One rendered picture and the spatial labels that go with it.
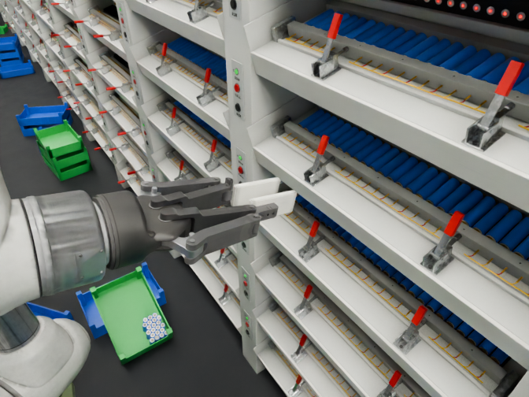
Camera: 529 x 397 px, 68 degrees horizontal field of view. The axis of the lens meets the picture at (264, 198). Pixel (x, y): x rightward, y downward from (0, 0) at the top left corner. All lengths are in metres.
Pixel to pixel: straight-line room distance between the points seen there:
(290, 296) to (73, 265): 0.76
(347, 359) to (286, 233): 0.31
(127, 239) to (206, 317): 1.33
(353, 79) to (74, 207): 0.43
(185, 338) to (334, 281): 0.93
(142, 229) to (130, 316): 1.32
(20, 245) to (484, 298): 0.54
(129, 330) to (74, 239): 1.32
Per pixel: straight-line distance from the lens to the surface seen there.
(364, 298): 0.82
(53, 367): 1.18
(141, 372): 1.62
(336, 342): 0.99
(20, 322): 1.11
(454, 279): 0.62
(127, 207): 0.39
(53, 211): 0.38
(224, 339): 1.63
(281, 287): 1.08
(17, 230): 0.37
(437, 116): 0.55
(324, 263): 0.87
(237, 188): 0.49
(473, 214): 0.67
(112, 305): 1.72
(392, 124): 0.56
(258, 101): 0.83
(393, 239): 0.65
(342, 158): 0.75
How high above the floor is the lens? 1.36
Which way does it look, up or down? 37 degrees down
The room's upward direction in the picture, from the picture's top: straight up
